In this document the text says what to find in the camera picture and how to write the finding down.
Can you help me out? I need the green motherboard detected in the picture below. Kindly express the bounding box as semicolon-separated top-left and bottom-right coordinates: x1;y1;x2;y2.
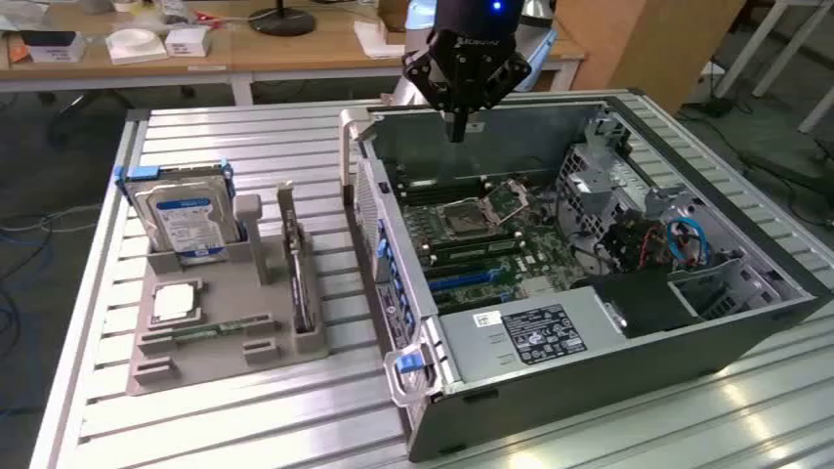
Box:
389;160;587;314

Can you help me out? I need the white tape dispenser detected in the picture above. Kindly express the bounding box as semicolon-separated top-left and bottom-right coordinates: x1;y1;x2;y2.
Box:
104;27;172;65

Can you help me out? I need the installed RAM stick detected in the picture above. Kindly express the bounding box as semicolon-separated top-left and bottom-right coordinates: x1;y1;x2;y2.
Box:
427;236;524;259

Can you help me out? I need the graphics card with metal bracket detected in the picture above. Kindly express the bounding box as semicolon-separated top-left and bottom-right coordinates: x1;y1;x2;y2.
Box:
276;180;319;337

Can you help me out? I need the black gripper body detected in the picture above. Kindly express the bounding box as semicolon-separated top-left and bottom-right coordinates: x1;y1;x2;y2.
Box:
425;0;524;114

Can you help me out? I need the metal socket cover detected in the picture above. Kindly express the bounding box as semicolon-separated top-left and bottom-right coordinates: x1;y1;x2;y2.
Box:
480;177;533;217

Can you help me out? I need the metal drive cage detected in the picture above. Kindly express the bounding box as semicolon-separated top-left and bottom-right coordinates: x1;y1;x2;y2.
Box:
556;114;652;236

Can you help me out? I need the black round lamp base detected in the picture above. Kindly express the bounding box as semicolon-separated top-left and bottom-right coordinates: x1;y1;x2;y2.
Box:
248;0;317;37

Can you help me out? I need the small white box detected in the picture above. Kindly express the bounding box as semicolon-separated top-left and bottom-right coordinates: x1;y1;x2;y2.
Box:
162;26;212;57

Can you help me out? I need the white box with dark lid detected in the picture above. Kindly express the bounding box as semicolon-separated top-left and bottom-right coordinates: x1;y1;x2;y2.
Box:
17;29;86;64

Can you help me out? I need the green RAM stick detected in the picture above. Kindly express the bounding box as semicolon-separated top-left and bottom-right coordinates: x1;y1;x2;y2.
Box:
169;316;269;339

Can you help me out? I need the hard disk in blue caddy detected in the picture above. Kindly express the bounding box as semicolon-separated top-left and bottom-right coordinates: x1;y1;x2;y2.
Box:
113;159;237;269

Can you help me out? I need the blue expansion slot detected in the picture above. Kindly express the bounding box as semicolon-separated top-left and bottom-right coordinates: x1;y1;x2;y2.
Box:
425;275;497;291

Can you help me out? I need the white paper stack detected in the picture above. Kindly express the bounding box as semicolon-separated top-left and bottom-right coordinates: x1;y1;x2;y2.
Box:
353;21;409;60

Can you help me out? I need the blue disk wire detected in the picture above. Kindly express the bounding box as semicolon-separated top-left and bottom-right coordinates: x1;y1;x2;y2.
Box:
663;216;712;269

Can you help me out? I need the white table frame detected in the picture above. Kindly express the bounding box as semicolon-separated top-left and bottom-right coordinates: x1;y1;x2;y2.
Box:
712;0;834;134

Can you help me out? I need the grey power supply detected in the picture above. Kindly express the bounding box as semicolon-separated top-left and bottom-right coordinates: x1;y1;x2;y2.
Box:
436;286;628;393

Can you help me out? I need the grey parts rack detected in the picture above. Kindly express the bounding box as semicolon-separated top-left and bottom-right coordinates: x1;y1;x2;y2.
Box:
126;192;332;398

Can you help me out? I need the wooden cabinet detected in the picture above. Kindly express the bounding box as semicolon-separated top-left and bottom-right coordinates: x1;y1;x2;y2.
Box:
571;0;726;114

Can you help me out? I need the open black PC case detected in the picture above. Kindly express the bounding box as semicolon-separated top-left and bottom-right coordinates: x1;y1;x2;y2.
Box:
337;87;834;463

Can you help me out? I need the CPU socket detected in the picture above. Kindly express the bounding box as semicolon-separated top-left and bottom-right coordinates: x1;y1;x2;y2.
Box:
439;199;488;235

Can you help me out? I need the wooden desk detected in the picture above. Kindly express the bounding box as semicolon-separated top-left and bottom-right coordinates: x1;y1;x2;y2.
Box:
0;0;587;107

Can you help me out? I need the silver CPU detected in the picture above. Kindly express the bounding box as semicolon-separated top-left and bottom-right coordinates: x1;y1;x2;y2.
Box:
150;284;200;322

